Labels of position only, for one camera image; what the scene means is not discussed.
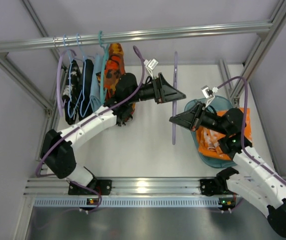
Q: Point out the orange tie-dye trousers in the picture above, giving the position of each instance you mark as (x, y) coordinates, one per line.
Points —
(213, 142)

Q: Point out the left aluminium frame post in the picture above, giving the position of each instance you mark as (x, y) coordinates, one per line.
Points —
(20, 78)

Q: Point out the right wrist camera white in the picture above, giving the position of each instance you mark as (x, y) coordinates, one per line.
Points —
(209, 94)

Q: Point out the light blue trousers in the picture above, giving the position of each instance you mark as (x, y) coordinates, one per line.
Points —
(94, 97)

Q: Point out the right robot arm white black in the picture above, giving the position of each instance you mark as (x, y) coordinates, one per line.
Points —
(251, 178)

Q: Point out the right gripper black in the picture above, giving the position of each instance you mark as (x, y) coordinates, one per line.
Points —
(198, 116)

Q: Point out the teal transparent plastic tub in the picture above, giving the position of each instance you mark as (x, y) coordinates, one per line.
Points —
(219, 104)

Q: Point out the right aluminium frame post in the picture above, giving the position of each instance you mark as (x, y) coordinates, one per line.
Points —
(264, 42)

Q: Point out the lilac plastic hanger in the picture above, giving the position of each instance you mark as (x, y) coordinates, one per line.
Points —
(60, 103)
(174, 104)

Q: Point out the camouflage orange trousers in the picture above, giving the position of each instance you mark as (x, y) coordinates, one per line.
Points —
(113, 75)

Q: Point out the empty lilac plastic hanger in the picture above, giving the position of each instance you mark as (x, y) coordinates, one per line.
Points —
(60, 103)

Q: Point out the aluminium hanging rail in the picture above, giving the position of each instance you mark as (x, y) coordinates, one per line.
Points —
(55, 42)

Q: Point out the teal plastic hanger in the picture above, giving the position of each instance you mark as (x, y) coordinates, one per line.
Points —
(105, 47)

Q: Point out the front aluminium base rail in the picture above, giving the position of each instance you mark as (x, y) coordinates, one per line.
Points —
(145, 186)

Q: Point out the slotted grey cable duct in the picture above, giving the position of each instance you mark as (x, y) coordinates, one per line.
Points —
(198, 202)

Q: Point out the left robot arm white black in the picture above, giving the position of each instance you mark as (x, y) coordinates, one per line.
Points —
(58, 149)

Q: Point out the aluminium frame post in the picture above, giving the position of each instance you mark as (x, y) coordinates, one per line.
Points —
(20, 78)
(264, 42)

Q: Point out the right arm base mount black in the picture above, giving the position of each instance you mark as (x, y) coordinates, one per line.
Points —
(214, 186)

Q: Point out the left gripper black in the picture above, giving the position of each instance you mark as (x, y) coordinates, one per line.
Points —
(159, 88)

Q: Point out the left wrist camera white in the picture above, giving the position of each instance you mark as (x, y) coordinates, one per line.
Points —
(150, 65)

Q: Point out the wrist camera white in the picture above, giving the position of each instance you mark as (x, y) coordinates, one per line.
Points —
(150, 65)
(209, 94)

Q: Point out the black white patterned trousers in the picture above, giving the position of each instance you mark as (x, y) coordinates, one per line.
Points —
(70, 95)

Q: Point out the dark navy trousers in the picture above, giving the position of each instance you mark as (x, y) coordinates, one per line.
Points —
(89, 71)

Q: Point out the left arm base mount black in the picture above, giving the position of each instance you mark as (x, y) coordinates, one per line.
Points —
(101, 186)

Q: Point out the light blue wire hanger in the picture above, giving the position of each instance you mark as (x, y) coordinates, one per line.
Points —
(82, 108)
(69, 96)

